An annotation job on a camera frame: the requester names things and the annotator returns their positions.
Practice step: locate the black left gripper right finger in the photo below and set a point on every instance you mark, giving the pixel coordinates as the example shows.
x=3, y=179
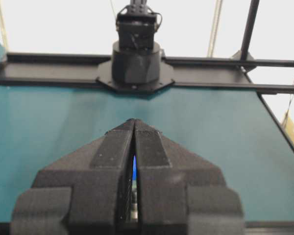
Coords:
x=180, y=192

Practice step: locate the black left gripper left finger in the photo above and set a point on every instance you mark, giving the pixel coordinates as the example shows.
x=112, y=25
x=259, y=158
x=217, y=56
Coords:
x=83, y=193

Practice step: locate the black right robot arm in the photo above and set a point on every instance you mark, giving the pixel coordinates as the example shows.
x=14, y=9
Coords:
x=136, y=25

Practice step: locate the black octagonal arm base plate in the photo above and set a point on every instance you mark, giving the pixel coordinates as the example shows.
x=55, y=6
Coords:
x=135, y=79

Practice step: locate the black aluminium frame rail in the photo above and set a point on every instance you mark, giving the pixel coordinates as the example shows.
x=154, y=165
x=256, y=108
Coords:
x=92, y=72

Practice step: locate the black vertical frame post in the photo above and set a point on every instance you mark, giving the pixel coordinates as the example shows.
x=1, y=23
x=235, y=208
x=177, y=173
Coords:
x=252, y=13

